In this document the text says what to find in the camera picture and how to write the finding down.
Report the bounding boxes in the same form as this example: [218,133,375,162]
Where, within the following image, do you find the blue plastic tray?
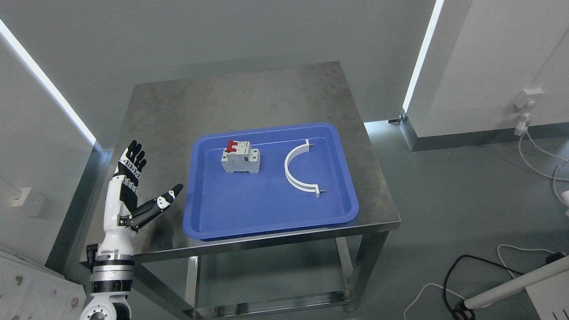
[182,122,360,240]

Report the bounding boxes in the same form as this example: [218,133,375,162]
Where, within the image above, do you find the black cable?
[443,252,567,320]

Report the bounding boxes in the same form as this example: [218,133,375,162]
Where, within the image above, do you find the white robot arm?
[79,251,135,320]

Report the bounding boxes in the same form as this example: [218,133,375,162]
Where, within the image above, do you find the white semicircular pipe clamp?
[283,139,326,199]

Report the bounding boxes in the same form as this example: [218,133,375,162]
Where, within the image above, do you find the white cable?
[518,129,569,209]

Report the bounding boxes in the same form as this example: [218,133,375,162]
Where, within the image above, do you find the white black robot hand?
[96,140,183,260]

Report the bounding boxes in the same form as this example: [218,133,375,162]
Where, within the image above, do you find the white desk leg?
[461,256,569,310]

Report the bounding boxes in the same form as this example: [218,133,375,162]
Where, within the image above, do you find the white circuit breaker red switches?
[221,140,261,174]

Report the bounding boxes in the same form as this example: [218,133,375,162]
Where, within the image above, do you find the white wall socket with plug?
[514,86,545,136]

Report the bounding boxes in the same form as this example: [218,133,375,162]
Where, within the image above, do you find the stainless steel table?
[80,61,401,320]

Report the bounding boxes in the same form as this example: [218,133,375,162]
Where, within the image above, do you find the white wall box left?
[12,187,45,217]

